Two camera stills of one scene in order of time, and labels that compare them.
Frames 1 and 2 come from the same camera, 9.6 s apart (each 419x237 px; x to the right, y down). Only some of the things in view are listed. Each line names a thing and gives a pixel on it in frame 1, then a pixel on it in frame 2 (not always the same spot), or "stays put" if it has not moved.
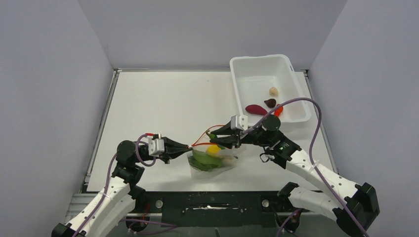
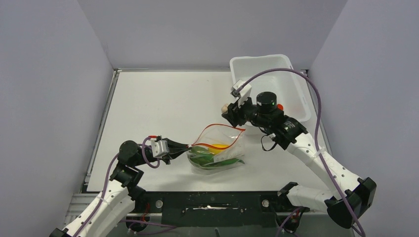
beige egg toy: x=273 y=91 -> x=224 y=108
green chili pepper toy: x=213 y=136 -> x=228 y=161
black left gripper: x=173 y=149 stays put
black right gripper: x=228 y=139 -> x=234 y=113
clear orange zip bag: x=207 y=160 stays put
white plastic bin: x=268 y=81 stays put
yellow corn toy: x=213 y=150 stays put
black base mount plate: x=214 y=209 stays put
